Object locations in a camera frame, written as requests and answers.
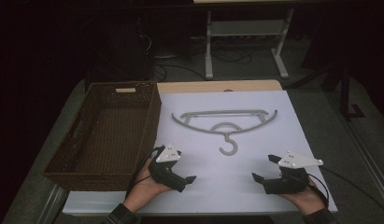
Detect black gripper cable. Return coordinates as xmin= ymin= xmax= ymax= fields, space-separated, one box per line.
xmin=306 ymin=166 xmax=384 ymax=217
xmin=124 ymin=145 xmax=165 ymax=201

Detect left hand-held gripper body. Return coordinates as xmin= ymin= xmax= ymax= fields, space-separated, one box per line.
xmin=148 ymin=142 xmax=188 ymax=193

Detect person's right hand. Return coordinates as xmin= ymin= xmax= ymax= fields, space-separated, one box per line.
xmin=280 ymin=179 xmax=327 ymax=217

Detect aluminium frame rail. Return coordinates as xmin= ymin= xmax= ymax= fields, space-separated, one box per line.
xmin=322 ymin=91 xmax=384 ymax=202
xmin=36 ymin=184 xmax=70 ymax=224

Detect black metal stand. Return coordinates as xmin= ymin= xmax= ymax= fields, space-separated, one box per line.
xmin=339 ymin=63 xmax=367 ymax=121

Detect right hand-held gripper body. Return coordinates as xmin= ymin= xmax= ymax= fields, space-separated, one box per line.
xmin=262 ymin=150 xmax=324 ymax=195

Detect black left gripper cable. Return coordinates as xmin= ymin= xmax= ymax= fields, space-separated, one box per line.
xmin=124 ymin=145 xmax=165 ymax=201

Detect brown wicker basket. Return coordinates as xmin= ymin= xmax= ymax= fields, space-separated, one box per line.
xmin=42 ymin=81 xmax=163 ymax=192

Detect white metal desk frame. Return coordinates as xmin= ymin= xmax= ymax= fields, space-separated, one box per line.
xmin=204 ymin=8 xmax=295 ymax=81

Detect white table mat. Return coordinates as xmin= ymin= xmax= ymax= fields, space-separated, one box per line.
xmin=62 ymin=90 xmax=339 ymax=217

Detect black floor cables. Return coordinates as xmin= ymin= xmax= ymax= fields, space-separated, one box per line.
xmin=149 ymin=46 xmax=253 ymax=82

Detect grey plastic clothes hanger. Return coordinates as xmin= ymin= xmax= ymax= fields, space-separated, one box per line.
xmin=171 ymin=108 xmax=278 ymax=157

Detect person's left hand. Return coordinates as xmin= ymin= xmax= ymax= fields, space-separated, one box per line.
xmin=122 ymin=158 xmax=173 ymax=214

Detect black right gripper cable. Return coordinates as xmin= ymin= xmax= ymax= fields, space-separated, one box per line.
xmin=306 ymin=166 xmax=384 ymax=217

